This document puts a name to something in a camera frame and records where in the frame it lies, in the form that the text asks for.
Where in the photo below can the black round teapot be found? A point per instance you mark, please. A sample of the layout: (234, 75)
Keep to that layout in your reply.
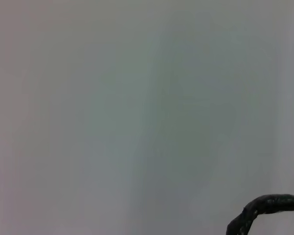
(259, 204)

